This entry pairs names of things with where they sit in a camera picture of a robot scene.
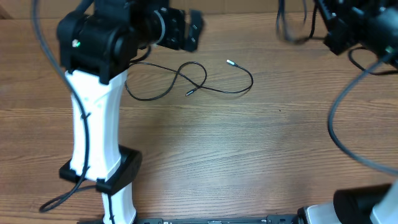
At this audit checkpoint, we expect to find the thin black USB cable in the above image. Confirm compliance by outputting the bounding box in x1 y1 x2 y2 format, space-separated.
124 58 254 102

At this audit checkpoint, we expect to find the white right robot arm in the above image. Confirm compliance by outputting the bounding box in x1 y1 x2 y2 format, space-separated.
292 1 397 223

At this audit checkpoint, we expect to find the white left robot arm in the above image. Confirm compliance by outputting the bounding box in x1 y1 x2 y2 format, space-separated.
57 0 205 223

